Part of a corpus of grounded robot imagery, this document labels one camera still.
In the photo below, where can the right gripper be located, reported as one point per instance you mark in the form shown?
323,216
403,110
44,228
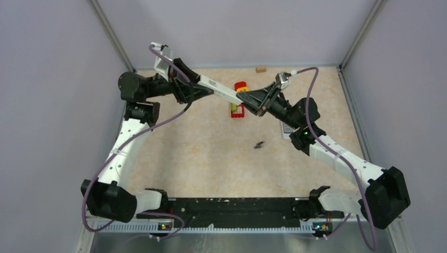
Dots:
258,97

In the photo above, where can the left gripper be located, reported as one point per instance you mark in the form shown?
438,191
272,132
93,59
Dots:
184,91

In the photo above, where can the white rectangular stick device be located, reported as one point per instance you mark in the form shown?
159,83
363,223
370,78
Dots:
220,90

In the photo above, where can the blue battery pair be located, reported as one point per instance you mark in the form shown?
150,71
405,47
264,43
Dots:
259,144

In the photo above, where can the white remote control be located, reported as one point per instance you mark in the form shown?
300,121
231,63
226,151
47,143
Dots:
286,131

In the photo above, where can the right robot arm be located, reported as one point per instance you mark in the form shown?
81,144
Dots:
381,195

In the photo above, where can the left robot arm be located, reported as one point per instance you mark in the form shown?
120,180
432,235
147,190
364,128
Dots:
106,196

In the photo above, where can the red toy brick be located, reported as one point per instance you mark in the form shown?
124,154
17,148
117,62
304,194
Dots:
237,111

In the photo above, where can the red toy block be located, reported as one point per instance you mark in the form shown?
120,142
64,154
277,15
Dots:
239,86

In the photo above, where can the small wooden block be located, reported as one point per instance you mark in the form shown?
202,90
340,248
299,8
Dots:
261,69

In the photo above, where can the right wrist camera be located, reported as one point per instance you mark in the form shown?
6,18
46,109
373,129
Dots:
282,79

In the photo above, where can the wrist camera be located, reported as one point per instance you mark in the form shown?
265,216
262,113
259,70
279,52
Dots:
164,55
282,79

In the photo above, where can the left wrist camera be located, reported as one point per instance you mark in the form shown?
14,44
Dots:
164,55

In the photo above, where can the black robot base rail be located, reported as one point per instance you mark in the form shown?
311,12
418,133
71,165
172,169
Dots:
250,213

